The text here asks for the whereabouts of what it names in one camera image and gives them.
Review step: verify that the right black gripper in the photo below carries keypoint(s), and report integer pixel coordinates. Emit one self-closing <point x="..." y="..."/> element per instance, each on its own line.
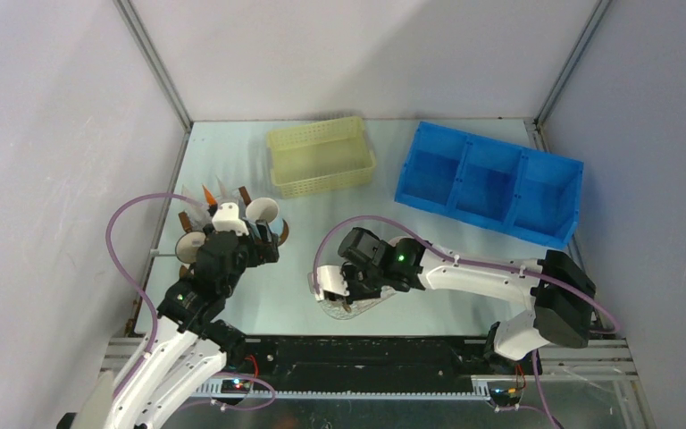
<point x="347" y="271"/>

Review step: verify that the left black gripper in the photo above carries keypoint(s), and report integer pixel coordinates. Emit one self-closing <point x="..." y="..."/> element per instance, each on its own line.
<point x="264" y="251"/>

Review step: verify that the white ribbed mug black rim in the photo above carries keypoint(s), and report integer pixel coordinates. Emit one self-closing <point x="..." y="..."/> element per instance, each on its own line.
<point x="187" y="246"/>

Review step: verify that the clear container with brown lid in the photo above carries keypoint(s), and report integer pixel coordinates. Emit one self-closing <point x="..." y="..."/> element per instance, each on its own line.
<point x="194" y="222"/>

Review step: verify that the white toothpaste tube black cap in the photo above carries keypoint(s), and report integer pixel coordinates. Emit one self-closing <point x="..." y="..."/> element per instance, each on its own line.
<point x="226" y="195"/>

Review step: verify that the blue plastic divided bin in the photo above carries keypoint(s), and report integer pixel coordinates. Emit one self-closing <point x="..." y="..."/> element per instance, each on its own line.
<point x="519" y="191"/>

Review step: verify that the light blue mug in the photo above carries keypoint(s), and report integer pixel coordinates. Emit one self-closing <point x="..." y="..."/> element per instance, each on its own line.
<point x="264" y="209"/>

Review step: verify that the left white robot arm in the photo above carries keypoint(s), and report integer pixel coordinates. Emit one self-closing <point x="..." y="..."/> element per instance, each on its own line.
<point x="188" y="343"/>

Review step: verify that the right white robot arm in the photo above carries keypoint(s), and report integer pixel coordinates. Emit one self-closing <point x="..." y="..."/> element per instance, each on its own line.
<point x="553" y="291"/>

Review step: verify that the clear textured oval tray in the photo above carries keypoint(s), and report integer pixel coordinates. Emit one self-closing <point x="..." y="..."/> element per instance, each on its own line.
<point x="339" y="310"/>

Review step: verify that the brown wooden oval tray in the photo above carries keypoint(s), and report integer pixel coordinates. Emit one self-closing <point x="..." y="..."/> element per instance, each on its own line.
<point x="281" y="230"/>

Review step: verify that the yellow perforated plastic basket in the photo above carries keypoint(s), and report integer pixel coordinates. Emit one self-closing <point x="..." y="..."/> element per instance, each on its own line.
<point x="320" y="157"/>

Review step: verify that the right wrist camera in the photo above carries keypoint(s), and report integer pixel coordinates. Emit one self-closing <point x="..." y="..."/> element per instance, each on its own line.
<point x="327" y="280"/>

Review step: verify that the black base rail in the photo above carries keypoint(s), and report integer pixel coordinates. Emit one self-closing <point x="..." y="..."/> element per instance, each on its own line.
<point x="335" y="364"/>

